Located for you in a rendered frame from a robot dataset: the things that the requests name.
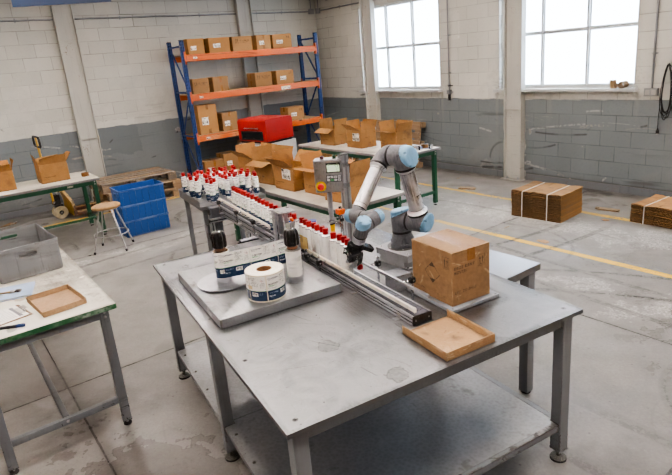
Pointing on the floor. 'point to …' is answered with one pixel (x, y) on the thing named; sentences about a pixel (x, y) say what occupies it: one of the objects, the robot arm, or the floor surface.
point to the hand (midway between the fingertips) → (354, 266)
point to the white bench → (81, 315)
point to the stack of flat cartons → (547, 201)
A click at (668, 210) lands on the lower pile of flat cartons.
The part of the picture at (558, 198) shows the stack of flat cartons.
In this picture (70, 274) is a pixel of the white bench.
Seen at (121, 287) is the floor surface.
